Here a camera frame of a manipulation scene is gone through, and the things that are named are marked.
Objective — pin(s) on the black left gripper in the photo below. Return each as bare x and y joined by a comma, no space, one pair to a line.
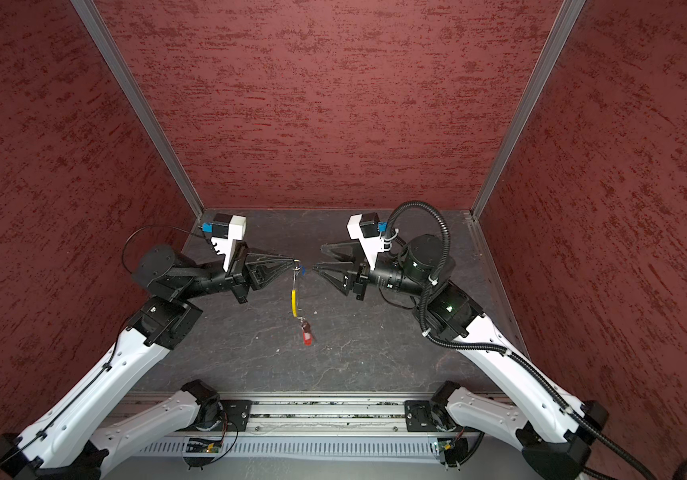
267,266

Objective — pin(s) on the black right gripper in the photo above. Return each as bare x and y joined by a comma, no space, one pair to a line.
357,255

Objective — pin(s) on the yellow capped key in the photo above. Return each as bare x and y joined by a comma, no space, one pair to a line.
294,303

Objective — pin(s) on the red capped key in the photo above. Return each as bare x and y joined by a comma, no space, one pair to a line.
308,337

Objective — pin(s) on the silver keyring with keys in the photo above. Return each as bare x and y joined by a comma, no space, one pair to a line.
303,322

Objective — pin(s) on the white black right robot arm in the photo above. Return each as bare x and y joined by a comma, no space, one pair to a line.
540,420

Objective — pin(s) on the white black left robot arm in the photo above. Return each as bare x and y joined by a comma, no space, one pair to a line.
70,441

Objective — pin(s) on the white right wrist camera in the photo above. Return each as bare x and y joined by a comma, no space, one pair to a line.
369,231

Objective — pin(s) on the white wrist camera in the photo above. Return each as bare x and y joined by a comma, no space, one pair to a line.
223,231
369,231

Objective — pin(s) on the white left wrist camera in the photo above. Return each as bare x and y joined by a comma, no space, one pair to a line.
223,231

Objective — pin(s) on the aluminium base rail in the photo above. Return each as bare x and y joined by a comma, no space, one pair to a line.
372,414

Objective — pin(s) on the aluminium corner post left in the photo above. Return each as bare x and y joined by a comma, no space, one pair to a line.
99,31

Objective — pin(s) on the aluminium corner post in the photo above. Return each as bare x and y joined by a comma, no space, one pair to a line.
565,21
99,31

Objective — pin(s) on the aluminium corner post right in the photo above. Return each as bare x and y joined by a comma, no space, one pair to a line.
565,21

